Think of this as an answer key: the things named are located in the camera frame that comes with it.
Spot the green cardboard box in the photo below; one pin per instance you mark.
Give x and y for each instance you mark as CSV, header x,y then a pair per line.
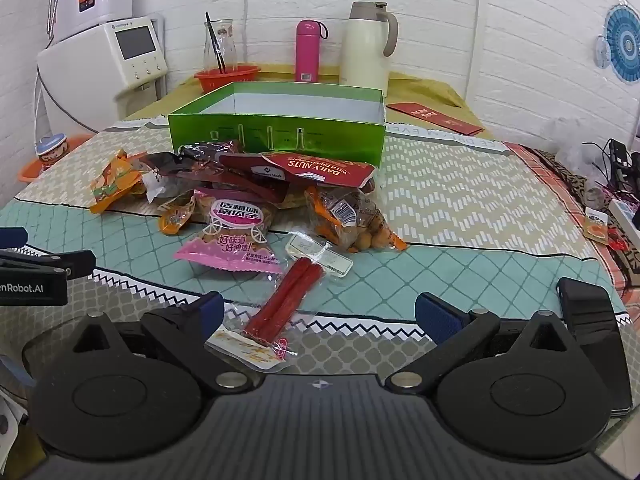
x,y
280,135

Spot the glass carafe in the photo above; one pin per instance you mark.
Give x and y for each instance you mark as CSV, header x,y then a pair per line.
x,y
227,45

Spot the orange plastic bowl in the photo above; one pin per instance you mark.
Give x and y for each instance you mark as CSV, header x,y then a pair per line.
x,y
30,170

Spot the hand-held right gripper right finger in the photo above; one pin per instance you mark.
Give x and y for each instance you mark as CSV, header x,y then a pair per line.
x,y
435,315

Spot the red sausage stick packet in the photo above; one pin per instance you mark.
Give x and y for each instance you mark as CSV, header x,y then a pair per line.
x,y
285,295

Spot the small orange card packet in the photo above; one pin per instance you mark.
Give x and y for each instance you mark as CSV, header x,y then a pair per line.
x,y
596,227

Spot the pink snack packet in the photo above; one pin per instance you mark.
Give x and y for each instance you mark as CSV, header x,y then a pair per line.
x,y
235,235

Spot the blue round wall decoration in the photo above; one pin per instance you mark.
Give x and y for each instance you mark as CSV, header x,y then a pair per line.
x,y
622,40

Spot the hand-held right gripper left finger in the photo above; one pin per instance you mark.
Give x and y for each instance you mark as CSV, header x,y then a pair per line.
x,y
212,310

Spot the orange jelly cup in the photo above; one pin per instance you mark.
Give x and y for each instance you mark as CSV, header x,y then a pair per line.
x,y
175,217

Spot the cream thermal jug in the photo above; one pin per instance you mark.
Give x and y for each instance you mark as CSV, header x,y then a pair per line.
x,y
365,55

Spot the pink thermos bottle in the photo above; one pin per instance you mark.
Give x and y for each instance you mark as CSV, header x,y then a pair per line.
x,y
307,55

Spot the clear bag of nuts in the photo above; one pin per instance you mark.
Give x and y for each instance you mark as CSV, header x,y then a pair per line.
x,y
350,220

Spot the orange snack packet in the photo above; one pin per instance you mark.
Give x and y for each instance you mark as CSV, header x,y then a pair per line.
x,y
112,180

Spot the maroon snack packet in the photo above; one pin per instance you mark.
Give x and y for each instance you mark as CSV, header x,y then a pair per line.
x,y
200,175

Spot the black flat device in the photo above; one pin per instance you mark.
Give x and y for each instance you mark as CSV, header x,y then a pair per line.
x,y
595,340

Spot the red plastic basket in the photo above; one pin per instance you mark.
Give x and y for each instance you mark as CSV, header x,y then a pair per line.
x,y
227,80

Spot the yellow cloth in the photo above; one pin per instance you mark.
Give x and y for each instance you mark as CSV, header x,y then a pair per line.
x,y
430,91

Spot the small clear packet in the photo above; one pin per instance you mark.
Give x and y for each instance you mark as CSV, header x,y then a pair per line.
x,y
320,255

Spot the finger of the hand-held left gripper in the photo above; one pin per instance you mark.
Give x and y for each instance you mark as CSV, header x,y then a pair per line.
x,y
12,237
60,262

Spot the patterned tablecloth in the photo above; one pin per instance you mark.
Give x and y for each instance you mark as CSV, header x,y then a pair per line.
x,y
450,200

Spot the clear plastic bag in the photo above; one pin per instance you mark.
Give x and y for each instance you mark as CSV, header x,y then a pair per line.
x,y
575,152

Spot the red nuts packet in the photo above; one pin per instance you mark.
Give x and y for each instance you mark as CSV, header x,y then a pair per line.
x,y
320,170

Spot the leopard print cloth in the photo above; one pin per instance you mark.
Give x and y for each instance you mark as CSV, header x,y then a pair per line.
x,y
575,185

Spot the red envelope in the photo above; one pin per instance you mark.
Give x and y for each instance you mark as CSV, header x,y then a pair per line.
x,y
435,115

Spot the white power strip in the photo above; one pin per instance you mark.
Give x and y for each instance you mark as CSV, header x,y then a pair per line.
x,y
627,215

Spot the cartoon print cup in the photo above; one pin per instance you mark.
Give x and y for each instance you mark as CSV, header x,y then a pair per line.
x,y
51,152

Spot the black straw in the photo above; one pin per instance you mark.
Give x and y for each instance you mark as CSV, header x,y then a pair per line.
x,y
214,40

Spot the white appliance with screen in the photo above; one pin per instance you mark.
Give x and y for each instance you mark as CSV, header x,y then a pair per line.
x,y
85,70

